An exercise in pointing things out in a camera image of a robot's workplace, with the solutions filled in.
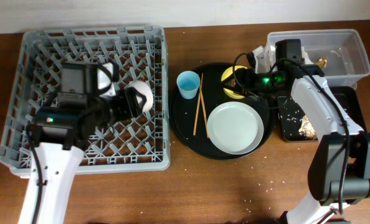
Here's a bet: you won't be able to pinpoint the grey dishwasher rack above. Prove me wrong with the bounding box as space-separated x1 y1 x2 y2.
0 26 170 178

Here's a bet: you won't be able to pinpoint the grey plate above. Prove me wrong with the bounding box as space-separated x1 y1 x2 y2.
207 101 264 155

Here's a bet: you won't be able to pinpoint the yellow plastic bowl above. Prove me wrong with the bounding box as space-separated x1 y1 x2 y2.
221 67 244 100

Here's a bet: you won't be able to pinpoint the pink plastic cup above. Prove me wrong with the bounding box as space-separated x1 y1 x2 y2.
127 80 154 113

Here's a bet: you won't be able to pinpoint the round black tray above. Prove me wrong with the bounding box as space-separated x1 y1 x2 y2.
169 62 277 160

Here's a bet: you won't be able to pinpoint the food scraps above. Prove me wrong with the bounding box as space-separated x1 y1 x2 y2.
298 115 317 139

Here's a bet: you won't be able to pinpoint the wooden chopstick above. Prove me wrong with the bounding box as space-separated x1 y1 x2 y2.
199 83 209 139
193 73 204 136

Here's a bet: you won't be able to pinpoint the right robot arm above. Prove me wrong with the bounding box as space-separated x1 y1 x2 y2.
221 39 370 223

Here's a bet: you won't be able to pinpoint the blue plastic cup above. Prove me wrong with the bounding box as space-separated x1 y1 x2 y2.
176 71 201 100

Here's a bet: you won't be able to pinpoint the clear plastic bin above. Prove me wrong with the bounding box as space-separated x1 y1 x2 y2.
254 29 370 88

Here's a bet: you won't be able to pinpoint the gold foil wrapper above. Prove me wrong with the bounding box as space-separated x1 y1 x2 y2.
315 57 328 70

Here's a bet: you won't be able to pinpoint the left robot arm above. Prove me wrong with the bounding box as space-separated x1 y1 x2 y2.
19 62 154 223

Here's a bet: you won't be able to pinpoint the black rectangular waste tray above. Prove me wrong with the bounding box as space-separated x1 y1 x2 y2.
277 86 367 142

